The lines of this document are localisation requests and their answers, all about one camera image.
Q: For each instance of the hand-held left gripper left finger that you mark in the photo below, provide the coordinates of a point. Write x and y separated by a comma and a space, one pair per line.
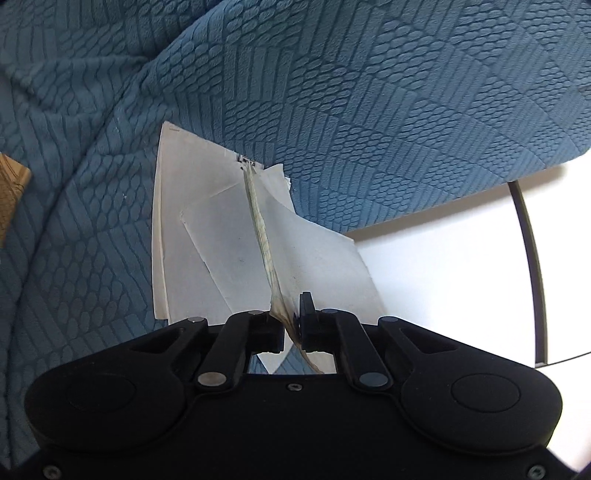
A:
270, 332

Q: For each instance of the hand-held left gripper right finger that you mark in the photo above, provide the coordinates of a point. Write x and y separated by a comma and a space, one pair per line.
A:
305, 316

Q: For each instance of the thin white booklet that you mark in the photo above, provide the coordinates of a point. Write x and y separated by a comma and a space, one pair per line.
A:
265, 249

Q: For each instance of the black bar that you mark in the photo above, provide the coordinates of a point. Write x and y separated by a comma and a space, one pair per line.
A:
531, 258

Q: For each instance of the blue textured sofa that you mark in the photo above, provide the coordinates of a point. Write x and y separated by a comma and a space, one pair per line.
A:
369, 92

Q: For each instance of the gold patterned box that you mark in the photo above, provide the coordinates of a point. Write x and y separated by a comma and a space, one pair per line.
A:
11, 194

